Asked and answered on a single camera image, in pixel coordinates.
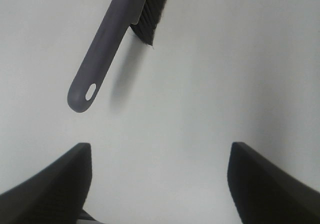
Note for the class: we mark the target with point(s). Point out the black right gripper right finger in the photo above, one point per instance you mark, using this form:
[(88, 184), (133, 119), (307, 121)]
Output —
[(265, 194)]

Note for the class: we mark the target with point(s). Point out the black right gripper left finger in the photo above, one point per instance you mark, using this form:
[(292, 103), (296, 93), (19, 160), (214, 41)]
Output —
[(55, 195)]

